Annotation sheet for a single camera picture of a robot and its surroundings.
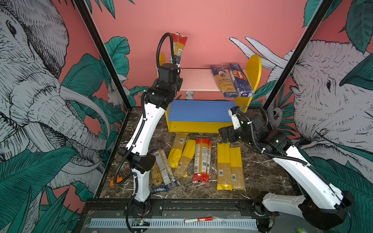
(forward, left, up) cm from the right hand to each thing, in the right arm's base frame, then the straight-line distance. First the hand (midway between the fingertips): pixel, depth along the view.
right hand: (226, 125), depth 68 cm
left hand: (+20, +26, +16) cm, 37 cm away
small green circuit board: (-37, +41, -32) cm, 64 cm away
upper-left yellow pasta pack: (+2, +27, -30) cm, 41 cm away
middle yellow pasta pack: (-2, +19, -30) cm, 36 cm away
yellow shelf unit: (+18, +4, -15) cm, 24 cm away
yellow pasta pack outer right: (-15, -10, -31) cm, 36 cm away
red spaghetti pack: (-6, +10, -27) cm, 30 cm away
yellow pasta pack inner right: (-8, -3, -31) cm, 33 cm away
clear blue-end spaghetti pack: (-11, +32, -28) cm, 44 cm away
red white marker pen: (-35, +13, -32) cm, 49 cm away
